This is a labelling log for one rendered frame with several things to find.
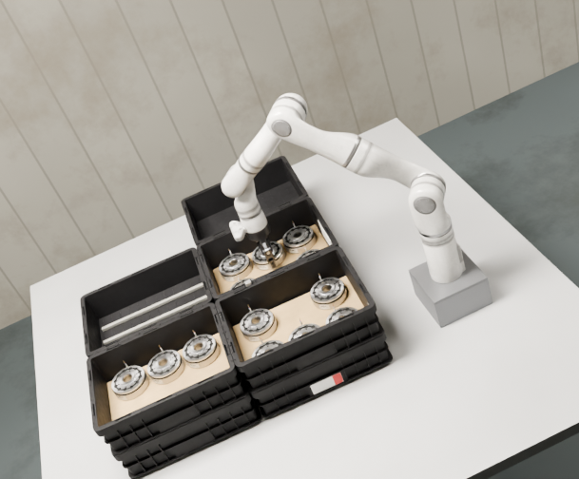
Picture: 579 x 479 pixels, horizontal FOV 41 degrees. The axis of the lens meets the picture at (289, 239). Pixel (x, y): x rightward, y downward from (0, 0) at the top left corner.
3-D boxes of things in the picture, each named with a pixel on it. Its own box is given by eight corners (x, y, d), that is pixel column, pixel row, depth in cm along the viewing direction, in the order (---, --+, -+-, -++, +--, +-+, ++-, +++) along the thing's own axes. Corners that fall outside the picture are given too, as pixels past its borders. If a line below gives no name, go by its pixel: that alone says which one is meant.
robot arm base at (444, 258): (450, 257, 227) (439, 211, 217) (469, 272, 220) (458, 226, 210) (424, 272, 226) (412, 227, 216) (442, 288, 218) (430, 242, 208)
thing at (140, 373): (144, 361, 226) (143, 360, 225) (145, 386, 218) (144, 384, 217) (111, 374, 226) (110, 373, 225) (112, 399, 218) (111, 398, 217)
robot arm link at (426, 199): (438, 190, 198) (451, 240, 208) (443, 168, 205) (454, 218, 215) (403, 193, 202) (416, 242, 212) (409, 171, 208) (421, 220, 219)
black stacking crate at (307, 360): (349, 274, 234) (339, 246, 227) (386, 335, 210) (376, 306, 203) (228, 329, 232) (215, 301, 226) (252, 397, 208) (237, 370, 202)
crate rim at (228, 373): (216, 306, 227) (213, 300, 225) (239, 374, 203) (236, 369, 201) (89, 363, 225) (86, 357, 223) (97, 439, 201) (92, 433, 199)
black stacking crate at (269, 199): (294, 182, 282) (283, 156, 276) (318, 222, 259) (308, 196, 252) (193, 225, 281) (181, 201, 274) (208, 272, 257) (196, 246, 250)
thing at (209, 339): (212, 330, 227) (211, 329, 226) (219, 353, 219) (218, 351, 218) (181, 344, 226) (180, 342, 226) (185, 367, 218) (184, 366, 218)
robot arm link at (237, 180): (214, 192, 225) (234, 164, 215) (225, 173, 231) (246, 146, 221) (234, 205, 226) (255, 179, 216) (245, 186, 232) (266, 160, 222)
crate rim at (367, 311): (341, 250, 229) (338, 244, 227) (378, 312, 204) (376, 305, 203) (216, 306, 227) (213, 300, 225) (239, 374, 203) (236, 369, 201)
